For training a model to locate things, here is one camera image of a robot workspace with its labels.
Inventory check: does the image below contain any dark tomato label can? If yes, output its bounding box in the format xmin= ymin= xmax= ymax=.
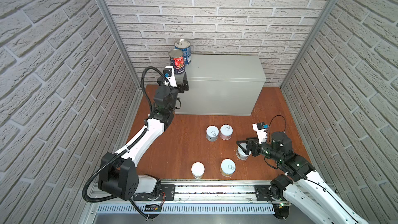
xmin=169 ymin=49 xmax=185 ymax=75

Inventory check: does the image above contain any grey label pull-tab can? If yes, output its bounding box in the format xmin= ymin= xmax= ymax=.
xmin=206 ymin=125 xmax=219 ymax=142

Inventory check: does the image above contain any left floor aluminium rail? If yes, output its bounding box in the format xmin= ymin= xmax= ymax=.
xmin=76 ymin=89 xmax=143 ymax=224

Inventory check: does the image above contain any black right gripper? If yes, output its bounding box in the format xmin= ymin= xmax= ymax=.
xmin=237 ymin=136 xmax=282 ymax=164

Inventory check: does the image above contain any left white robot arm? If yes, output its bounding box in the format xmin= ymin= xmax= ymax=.
xmin=98 ymin=73 xmax=189 ymax=200

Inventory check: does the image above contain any front aluminium mounting rail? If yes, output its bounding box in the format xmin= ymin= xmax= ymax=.
xmin=90 ymin=179 xmax=343 ymax=204

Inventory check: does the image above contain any blue label tin can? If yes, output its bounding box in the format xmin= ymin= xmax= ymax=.
xmin=174 ymin=39 xmax=191 ymax=65

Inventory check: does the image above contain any white lid small can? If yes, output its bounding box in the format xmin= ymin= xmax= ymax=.
xmin=191 ymin=162 xmax=205 ymax=179

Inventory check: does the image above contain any left aluminium corner post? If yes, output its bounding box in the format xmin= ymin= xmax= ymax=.
xmin=96 ymin=0 xmax=141 ymax=90

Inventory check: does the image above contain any aluminium corner post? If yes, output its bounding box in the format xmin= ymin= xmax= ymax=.
xmin=96 ymin=0 xmax=141 ymax=90
xmin=280 ymin=0 xmax=339 ymax=90

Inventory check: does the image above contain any grey metal cabinet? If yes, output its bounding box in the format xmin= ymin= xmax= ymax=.
xmin=176 ymin=54 xmax=266 ymax=116

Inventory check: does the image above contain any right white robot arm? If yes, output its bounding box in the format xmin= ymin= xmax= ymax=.
xmin=236 ymin=132 xmax=367 ymax=224

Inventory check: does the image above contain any right aluminium corner post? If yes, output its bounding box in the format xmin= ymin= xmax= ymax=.
xmin=280 ymin=0 xmax=339 ymax=90

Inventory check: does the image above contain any yellow label pull-tab can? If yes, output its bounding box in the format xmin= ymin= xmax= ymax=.
xmin=220 ymin=159 xmax=236 ymax=177

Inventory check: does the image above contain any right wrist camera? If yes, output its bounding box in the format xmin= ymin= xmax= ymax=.
xmin=252 ymin=122 xmax=269 ymax=144

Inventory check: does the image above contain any pink label pull-tab can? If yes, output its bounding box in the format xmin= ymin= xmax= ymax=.
xmin=220 ymin=124 xmax=233 ymax=141

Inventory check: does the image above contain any perforated white vent strip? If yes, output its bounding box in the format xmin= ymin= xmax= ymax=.
xmin=97 ymin=203 xmax=275 ymax=214

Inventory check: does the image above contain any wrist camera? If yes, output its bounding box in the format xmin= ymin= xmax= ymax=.
xmin=163 ymin=66 xmax=177 ymax=88
xmin=252 ymin=122 xmax=269 ymax=144

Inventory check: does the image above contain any plain lid silver can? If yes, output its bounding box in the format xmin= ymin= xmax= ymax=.
xmin=236 ymin=146 xmax=251 ymax=160

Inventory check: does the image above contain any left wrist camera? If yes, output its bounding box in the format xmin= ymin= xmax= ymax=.
xmin=163 ymin=66 xmax=177 ymax=88

